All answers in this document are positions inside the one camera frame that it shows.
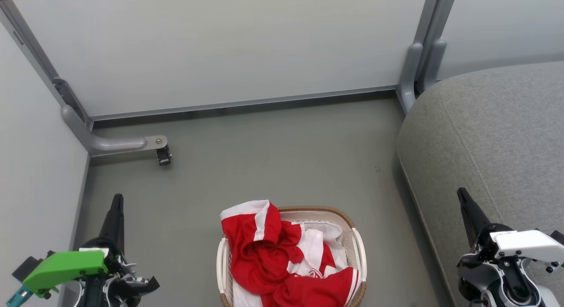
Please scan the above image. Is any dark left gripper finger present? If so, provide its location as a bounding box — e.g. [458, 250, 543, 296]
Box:
[99, 193, 126, 255]

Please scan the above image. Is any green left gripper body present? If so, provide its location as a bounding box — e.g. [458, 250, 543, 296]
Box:
[4, 238, 160, 307]

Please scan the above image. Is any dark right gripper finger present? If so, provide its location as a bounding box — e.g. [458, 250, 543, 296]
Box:
[457, 188, 492, 250]

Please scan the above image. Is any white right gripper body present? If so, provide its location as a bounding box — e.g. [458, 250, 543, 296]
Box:
[474, 223, 564, 307]

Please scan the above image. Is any red and white jersey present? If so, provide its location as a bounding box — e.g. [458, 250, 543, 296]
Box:
[231, 226, 361, 307]

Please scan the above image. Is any grey fabric sofa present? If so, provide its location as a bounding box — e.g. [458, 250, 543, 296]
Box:
[397, 61, 564, 307]

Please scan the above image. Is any grey partition foot bar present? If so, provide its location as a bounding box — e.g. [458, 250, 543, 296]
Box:
[62, 104, 170, 158]

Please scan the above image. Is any white wicker-rimmed laundry basket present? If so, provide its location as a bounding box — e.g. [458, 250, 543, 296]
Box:
[216, 206, 367, 307]

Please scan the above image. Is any white basket liner cloth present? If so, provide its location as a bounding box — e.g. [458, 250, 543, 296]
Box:
[303, 220, 348, 257]

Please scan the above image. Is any grey partition bottom rail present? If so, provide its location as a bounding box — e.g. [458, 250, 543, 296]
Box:
[90, 86, 398, 121]

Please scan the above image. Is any grey partition post with bracket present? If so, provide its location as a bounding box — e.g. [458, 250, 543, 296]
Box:
[0, 0, 94, 132]

